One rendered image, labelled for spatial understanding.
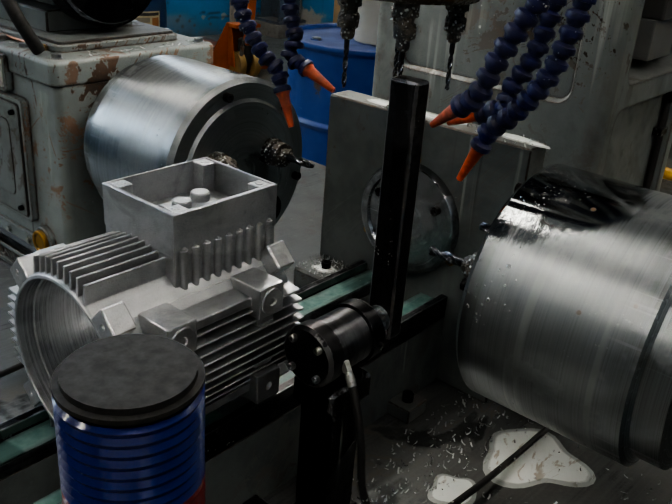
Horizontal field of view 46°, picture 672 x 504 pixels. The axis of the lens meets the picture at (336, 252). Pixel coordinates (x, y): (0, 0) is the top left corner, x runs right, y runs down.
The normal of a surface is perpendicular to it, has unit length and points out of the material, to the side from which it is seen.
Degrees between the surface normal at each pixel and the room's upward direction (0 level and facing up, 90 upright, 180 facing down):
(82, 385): 0
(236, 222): 90
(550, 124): 90
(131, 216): 90
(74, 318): 84
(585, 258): 47
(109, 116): 62
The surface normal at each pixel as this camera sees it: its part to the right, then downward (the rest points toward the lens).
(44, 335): 0.75, 0.11
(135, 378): 0.07, -0.91
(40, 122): -0.65, 0.27
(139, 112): -0.46, -0.36
